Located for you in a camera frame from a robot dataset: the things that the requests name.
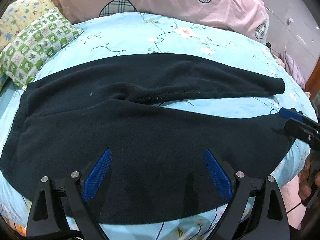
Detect black fleece pants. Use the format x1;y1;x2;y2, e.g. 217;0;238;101
1;54;294;225

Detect person's right hand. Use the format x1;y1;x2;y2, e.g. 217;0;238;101
298;156;311;201

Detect pink striped cloth pile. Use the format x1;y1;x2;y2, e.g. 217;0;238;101
274;52;306;89

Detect green checkered pillow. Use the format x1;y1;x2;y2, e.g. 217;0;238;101
1;8;83;90

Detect yellow cartoon print pillow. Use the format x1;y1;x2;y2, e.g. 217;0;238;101
1;0;57;50

